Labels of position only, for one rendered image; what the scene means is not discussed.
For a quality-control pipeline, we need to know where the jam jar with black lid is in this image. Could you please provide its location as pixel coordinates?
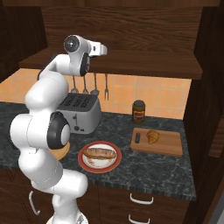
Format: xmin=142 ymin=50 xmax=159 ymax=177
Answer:
xmin=131 ymin=99 xmax=146 ymax=125

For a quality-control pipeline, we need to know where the dark wood wall cabinet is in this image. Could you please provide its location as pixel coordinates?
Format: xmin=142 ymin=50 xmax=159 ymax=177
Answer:
xmin=18 ymin=0 xmax=204 ymax=81

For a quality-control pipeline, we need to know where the white drawer handle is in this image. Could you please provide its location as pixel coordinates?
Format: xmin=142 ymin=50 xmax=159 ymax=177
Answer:
xmin=129 ymin=192 xmax=155 ymax=206
xmin=128 ymin=213 xmax=151 ymax=224

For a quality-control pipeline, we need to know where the silver four-slot toaster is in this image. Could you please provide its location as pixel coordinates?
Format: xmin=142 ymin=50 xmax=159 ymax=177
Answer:
xmin=56 ymin=92 xmax=102 ymax=136

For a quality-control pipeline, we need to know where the white cupboard door handle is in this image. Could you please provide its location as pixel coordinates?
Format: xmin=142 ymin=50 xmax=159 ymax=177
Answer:
xmin=28 ymin=190 xmax=41 ymax=216

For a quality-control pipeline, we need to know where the dark wood drawer front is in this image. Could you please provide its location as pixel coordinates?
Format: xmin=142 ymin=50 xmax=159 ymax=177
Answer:
xmin=99 ymin=207 xmax=186 ymax=224
xmin=97 ymin=185 xmax=191 ymax=218

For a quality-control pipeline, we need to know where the dark wood corner cabinet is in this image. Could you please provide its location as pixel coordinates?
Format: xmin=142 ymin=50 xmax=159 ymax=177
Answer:
xmin=0 ymin=0 xmax=49 ymax=84

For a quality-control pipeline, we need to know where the hanging metal ladle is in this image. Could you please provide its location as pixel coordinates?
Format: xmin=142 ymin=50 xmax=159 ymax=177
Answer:
xmin=89 ymin=73 xmax=101 ymax=97

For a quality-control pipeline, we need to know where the dark wood cupboard door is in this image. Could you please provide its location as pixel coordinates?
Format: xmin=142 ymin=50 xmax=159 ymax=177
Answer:
xmin=0 ymin=168 xmax=101 ymax=224

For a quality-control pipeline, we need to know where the hanging metal spatula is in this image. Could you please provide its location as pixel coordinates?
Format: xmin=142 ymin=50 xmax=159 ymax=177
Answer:
xmin=81 ymin=74 xmax=90 ymax=95

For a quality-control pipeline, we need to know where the round wooden board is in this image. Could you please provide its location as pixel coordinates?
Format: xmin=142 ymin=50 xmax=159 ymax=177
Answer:
xmin=48 ymin=142 xmax=71 ymax=162

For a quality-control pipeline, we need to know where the hanging metal whisk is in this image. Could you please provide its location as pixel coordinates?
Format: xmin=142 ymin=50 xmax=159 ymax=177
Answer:
xmin=70 ymin=74 xmax=80 ymax=95

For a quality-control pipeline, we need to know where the wooden cutting board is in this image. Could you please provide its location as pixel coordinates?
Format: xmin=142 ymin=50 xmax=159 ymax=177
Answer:
xmin=129 ymin=127 xmax=185 ymax=158

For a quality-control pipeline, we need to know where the tall dark wood cabinet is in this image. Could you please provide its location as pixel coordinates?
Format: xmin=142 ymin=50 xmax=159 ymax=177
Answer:
xmin=182 ymin=0 xmax=224 ymax=224

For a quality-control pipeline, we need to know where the white plate with red rim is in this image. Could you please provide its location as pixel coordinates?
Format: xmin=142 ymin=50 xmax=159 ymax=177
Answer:
xmin=77 ymin=140 xmax=123 ymax=174

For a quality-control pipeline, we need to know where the hanging metal fork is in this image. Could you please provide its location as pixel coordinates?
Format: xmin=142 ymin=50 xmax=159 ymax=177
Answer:
xmin=103 ymin=73 xmax=110 ymax=102

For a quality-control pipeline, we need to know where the brown baguette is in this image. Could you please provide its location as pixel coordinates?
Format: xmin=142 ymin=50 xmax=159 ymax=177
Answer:
xmin=81 ymin=147 xmax=118 ymax=160

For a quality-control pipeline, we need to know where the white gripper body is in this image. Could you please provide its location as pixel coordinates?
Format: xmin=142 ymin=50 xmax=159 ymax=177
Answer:
xmin=93 ymin=41 xmax=109 ymax=58

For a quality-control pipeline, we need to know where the golden croissant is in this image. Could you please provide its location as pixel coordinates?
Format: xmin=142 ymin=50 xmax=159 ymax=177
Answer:
xmin=145 ymin=129 xmax=161 ymax=145

